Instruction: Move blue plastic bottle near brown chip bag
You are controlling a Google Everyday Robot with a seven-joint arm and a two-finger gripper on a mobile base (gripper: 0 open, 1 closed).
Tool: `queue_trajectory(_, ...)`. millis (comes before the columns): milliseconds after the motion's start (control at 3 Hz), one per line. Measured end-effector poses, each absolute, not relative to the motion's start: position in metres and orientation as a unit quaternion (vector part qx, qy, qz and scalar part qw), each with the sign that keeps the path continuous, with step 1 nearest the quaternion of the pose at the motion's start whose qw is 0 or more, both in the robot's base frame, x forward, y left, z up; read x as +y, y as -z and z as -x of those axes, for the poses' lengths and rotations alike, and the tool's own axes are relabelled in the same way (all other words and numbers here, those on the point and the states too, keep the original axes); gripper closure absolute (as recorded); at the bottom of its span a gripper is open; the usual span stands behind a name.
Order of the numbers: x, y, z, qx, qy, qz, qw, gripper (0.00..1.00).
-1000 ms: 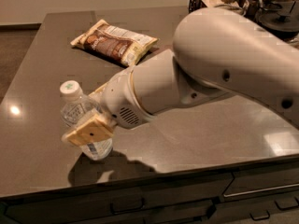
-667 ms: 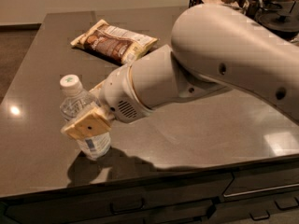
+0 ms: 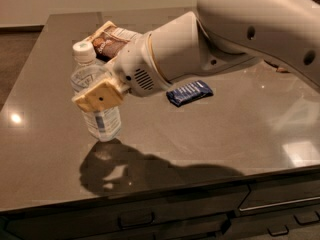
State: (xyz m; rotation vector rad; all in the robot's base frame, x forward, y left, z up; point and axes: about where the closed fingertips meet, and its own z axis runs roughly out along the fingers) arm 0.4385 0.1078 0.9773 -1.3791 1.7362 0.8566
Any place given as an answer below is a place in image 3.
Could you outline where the lower right drawer handle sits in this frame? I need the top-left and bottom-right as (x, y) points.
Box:
(268, 225), (289, 237)

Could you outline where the brown chip bag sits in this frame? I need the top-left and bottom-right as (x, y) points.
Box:
(85, 21), (141, 62)

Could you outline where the drawer handle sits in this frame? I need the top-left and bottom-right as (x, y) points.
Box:
(117, 211), (155, 229)
(294, 211), (320, 226)
(268, 225), (289, 237)

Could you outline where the silver drawer handle bar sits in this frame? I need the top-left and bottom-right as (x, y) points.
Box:
(239, 196), (320, 212)

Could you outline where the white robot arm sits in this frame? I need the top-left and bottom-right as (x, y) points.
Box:
(72, 0), (320, 112)

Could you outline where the dark blue snack bar wrapper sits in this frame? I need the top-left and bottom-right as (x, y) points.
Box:
(166, 80), (214, 107)

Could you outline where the clear blue-label water bottle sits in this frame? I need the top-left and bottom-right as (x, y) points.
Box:
(71, 41), (121, 142)

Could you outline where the far right drawer handle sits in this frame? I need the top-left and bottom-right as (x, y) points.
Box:
(294, 211), (320, 226)

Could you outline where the left drawer handle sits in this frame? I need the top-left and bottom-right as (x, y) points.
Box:
(117, 211), (155, 229)

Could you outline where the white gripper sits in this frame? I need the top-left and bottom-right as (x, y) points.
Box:
(72, 32), (171, 112)

